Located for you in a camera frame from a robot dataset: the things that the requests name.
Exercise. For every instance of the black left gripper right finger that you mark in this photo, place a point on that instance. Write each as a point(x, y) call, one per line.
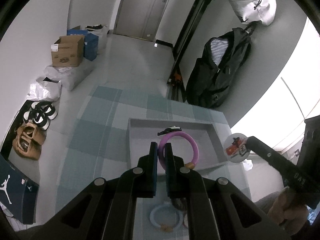
point(180, 180)

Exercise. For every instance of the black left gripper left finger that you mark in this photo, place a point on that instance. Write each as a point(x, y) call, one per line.
point(141, 181)

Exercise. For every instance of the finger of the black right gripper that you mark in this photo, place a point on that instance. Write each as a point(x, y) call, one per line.
point(303, 184)

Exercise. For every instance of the black white hair clip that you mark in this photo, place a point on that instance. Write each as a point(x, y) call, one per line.
point(169, 130)

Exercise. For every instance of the right hand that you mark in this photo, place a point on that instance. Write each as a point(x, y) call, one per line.
point(285, 210)

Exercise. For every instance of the brown shoes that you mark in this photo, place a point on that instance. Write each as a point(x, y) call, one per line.
point(28, 142)

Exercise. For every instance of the black white sneakers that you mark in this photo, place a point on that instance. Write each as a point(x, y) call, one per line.
point(41, 114)

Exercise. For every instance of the dark blue Jordan box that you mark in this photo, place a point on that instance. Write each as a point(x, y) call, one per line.
point(18, 193)

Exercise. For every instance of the clear plastic bag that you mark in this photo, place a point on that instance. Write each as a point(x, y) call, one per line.
point(70, 77)

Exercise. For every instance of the black hanging jacket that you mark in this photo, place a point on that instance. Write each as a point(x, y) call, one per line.
point(214, 72)

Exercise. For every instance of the white plastic bag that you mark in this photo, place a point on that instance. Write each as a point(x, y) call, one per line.
point(44, 91)

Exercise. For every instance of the blue shoe box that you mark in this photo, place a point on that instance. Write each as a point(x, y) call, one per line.
point(90, 42)

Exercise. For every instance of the brown cardboard box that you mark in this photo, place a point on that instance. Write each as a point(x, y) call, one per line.
point(68, 51)

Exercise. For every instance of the white bag with clothes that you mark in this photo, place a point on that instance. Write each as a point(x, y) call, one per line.
point(101, 32)

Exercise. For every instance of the white hanging bag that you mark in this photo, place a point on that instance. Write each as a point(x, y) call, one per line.
point(249, 11)

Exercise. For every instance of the grey door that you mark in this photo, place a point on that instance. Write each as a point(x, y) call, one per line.
point(139, 18)

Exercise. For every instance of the black tripod stand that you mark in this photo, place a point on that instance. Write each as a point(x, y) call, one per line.
point(175, 80)

